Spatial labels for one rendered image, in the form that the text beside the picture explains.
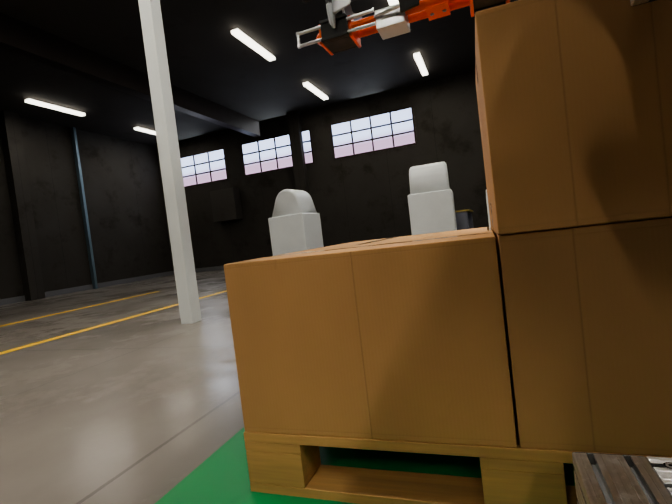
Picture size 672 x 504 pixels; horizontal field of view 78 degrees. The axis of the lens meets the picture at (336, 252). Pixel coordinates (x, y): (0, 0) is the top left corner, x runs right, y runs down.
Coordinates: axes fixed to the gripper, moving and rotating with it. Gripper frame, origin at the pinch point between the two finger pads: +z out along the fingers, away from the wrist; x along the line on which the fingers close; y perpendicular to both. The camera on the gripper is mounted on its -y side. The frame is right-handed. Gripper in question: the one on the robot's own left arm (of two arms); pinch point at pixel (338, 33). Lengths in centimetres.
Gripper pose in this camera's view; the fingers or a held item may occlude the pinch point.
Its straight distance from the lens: 116.5
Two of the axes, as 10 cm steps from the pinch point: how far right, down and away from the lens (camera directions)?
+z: 1.2, 9.9, 0.4
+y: 9.3, -1.0, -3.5
